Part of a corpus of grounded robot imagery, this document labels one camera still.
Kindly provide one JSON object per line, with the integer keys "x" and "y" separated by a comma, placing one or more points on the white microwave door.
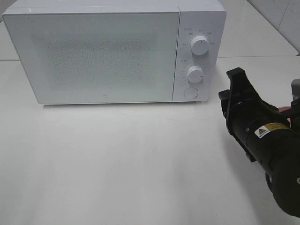
{"x": 97, "y": 58}

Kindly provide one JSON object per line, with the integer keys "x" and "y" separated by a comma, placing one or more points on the white microwave knob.
{"x": 199, "y": 45}
{"x": 194, "y": 74}

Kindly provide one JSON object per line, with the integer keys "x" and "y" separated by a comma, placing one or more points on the pink round plate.
{"x": 285, "y": 111}

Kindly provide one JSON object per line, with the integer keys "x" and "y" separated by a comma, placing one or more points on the white upper microwave knob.
{"x": 199, "y": 45}

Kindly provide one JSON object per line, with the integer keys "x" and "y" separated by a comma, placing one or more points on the white microwave oven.
{"x": 208, "y": 21}

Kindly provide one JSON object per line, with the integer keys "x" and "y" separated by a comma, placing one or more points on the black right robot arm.
{"x": 267, "y": 135}

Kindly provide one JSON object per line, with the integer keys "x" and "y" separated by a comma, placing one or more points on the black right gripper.
{"x": 248, "y": 118}

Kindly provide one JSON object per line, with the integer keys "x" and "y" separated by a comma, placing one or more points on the white lower microwave knob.
{"x": 194, "y": 74}

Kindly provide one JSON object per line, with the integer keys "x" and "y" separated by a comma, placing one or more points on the white round door button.
{"x": 191, "y": 93}

